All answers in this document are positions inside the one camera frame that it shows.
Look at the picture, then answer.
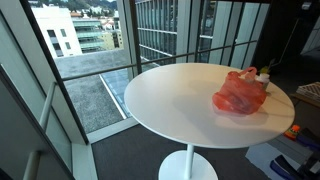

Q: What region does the red plastic carrier bag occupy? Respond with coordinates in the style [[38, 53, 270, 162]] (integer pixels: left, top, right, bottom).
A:
[[212, 66, 268, 115]]

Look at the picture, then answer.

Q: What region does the round beige table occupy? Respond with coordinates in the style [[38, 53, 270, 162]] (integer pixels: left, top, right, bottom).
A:
[[61, 39, 258, 82]]

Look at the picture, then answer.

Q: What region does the white floor sheet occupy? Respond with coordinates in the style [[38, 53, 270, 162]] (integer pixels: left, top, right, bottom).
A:
[[245, 142, 301, 180]]

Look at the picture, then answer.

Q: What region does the orange floor toy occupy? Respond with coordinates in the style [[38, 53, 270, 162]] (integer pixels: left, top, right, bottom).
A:
[[283, 124, 301, 140]]

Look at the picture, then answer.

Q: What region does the blue floor item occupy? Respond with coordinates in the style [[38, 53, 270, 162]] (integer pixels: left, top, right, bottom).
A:
[[269, 159, 295, 180]]

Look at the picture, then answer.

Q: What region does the patterned paper stack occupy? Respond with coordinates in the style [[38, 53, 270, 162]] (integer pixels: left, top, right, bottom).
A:
[[295, 81, 320, 103]]

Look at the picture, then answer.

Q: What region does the white table pedestal base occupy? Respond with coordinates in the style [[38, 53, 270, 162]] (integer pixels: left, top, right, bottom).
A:
[[158, 143, 219, 180]]

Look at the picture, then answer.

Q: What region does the white vertical handle bar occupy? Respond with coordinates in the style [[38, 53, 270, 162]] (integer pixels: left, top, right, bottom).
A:
[[22, 82, 57, 180]]

